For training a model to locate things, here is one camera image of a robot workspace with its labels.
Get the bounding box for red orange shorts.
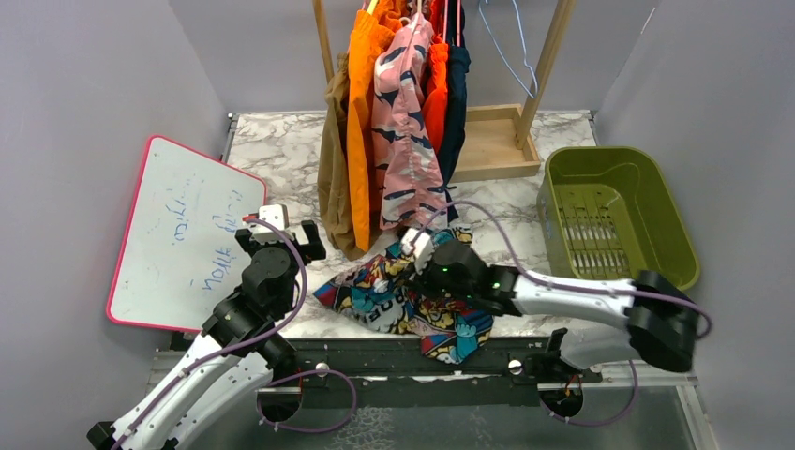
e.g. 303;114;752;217
422;1;449;154

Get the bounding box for light blue wire hanger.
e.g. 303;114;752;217
476;0;540;98

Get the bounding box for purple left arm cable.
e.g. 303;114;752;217
108;217;358;450

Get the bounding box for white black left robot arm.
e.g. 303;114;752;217
87;214;326;449

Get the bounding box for colourful comic print shorts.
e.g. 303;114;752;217
313;241;494;365

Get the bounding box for tan brown shorts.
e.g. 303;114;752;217
317;52;365;261

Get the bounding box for olive green plastic basket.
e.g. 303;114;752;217
536;146;700;291

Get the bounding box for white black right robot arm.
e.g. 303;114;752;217
400;234;701;382

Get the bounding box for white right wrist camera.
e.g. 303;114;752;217
400;228;435;275

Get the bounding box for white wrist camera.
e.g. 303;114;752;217
400;228;435;275
243;203;289;244

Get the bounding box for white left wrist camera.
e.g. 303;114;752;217
243;203;289;244

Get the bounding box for pink framed whiteboard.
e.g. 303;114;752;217
106;135;267;332

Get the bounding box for navy blue shorts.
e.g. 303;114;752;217
438;1;471;221

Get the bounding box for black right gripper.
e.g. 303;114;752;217
405;248;475;301

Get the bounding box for wooden clothes rack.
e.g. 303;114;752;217
314;1;574;183

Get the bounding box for pink shark print shorts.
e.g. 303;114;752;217
371;12;446;230

